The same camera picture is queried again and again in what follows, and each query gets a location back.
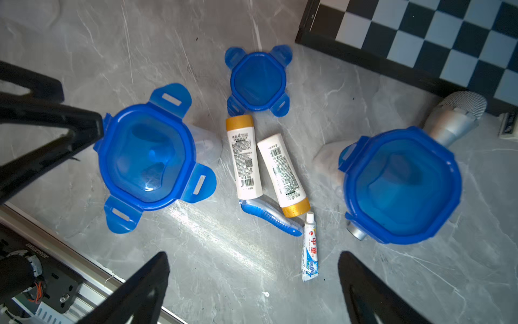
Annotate blue toothbrush middle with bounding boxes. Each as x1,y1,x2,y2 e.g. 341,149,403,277
239,196,304,237

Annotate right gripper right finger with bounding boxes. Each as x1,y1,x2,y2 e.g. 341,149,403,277
338,251,430,323

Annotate toothpaste tube right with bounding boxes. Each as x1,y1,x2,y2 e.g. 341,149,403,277
302,211,319,282

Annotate clear plastic container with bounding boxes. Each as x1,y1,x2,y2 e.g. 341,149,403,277
312,140,355,200
187,124,223,167

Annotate white bottle orange cap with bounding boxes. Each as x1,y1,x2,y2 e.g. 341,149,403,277
257,134,310,218
225,115,263,200

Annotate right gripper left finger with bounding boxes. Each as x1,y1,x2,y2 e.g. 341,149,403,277
79,252,170,323

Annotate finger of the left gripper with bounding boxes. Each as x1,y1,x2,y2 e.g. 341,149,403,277
1,62,65,103
1,93,104,204

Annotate clear plastic container back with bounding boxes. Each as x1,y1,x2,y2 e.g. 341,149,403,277
187,124,223,167

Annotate black white checkerboard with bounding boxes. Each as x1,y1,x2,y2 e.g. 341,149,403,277
295,0,517,116

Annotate blue lid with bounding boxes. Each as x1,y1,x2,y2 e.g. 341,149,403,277
225,45,293,117
94,83,217,234
338,126,464,246

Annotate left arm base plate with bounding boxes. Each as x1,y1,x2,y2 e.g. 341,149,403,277
1,225,84,314

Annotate aluminium front rail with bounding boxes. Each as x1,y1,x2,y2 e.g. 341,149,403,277
1,205,183,323

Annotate silver microphone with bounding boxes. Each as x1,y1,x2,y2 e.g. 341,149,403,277
345,90,488,242

